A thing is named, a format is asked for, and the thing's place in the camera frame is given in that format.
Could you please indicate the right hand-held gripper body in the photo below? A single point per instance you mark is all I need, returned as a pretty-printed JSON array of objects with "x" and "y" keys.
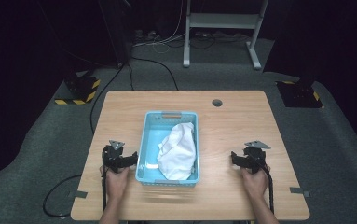
[{"x": 254, "y": 155}]

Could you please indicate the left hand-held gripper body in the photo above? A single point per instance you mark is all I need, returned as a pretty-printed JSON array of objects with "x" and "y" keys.
[{"x": 113, "y": 154}]

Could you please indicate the grey tape strip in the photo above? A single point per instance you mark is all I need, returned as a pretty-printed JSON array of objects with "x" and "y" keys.
[
  {"x": 78, "y": 194},
  {"x": 299, "y": 190}
]

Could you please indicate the person's left hand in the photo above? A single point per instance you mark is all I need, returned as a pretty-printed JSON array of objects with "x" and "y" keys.
[{"x": 116, "y": 182}]

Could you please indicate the person's right hand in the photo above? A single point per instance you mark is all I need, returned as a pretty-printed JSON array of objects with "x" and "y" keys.
[{"x": 254, "y": 183}]

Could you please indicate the black yellow striped block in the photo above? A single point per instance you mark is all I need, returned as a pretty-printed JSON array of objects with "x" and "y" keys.
[
  {"x": 300, "y": 95},
  {"x": 79, "y": 88}
]

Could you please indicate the light blue plastic basket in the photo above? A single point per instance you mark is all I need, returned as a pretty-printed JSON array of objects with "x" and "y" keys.
[{"x": 149, "y": 143}]

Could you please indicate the white cloth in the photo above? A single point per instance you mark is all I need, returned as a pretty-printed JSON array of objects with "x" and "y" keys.
[{"x": 177, "y": 152}]

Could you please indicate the white metal stand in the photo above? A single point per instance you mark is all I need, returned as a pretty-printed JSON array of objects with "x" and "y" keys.
[{"x": 222, "y": 21}]

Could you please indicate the dark upright stand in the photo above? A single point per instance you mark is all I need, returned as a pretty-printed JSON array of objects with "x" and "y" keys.
[{"x": 118, "y": 31}]

